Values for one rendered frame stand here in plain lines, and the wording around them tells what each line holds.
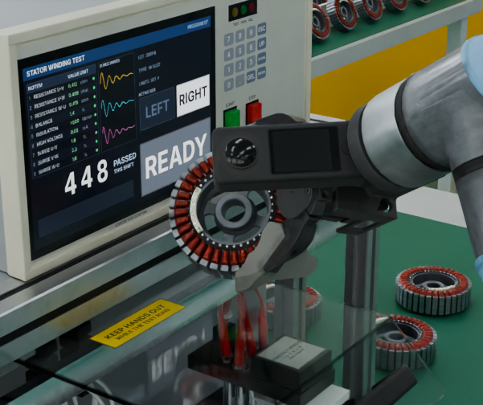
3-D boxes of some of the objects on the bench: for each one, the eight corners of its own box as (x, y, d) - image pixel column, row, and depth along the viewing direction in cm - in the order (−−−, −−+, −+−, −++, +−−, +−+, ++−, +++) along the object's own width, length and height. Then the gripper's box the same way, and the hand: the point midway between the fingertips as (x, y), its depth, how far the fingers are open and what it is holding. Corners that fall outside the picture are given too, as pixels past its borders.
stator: (384, 289, 180) (385, 267, 178) (452, 282, 182) (453, 259, 181) (411, 321, 169) (412, 298, 168) (482, 312, 172) (485, 290, 171)
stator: (452, 353, 160) (453, 329, 159) (403, 383, 153) (403, 357, 151) (386, 328, 168) (387, 304, 166) (336, 354, 160) (337, 330, 159)
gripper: (458, 267, 87) (299, 325, 103) (434, 44, 93) (288, 131, 109) (367, 255, 82) (216, 316, 98) (348, 20, 88) (208, 114, 104)
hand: (228, 214), depth 102 cm, fingers closed on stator, 13 cm apart
